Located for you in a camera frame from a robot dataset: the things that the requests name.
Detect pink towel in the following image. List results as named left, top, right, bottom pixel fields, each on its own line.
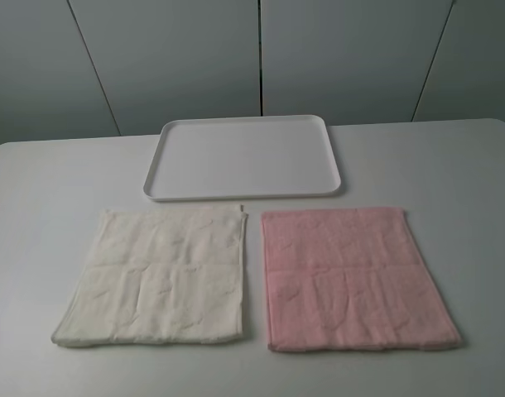
left=261, top=207, right=462, bottom=352

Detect white rectangular plastic tray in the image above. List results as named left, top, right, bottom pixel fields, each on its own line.
left=142, top=115, right=342, bottom=202

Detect cream white towel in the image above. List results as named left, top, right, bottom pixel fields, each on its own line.
left=51, top=205, right=248, bottom=347

